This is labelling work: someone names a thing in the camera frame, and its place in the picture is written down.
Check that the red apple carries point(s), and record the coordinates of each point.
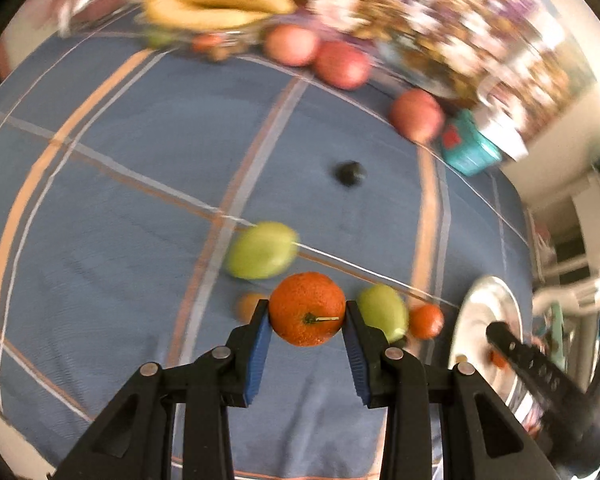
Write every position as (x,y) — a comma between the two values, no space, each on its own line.
(416,115)
(343,65)
(291,45)

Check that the white plate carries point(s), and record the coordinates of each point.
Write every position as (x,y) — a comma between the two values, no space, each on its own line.
(485,330)

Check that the small black round object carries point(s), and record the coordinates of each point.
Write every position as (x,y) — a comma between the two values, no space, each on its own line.
(349,173)

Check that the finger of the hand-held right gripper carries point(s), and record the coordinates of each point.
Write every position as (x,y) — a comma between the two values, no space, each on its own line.
(530,360)

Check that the white furniture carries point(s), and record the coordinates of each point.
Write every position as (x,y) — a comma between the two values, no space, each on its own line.
(575,260)

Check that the teal box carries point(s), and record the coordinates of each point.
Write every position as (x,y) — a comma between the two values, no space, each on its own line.
(467,147)

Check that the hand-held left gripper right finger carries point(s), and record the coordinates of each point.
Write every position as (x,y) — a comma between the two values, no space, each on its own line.
(356,360)

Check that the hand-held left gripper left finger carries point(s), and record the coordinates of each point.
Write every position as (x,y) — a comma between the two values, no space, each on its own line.
(258,360)

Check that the glass fruit bowl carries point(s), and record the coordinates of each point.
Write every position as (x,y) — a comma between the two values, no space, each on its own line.
(200,40)

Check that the bunch of yellow bananas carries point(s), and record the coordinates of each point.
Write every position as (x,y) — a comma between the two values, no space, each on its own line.
(215,5)

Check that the floral patterned cloth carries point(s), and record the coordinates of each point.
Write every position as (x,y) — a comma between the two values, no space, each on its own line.
(430,25)

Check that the small orange tangerine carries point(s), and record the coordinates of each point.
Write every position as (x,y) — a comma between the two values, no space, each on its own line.
(425,321)
(247,306)

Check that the blue plaid tablecloth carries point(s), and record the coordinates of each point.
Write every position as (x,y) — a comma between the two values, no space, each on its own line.
(130,210)

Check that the large orange tangerine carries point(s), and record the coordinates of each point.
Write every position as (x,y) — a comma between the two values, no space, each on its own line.
(307,309)

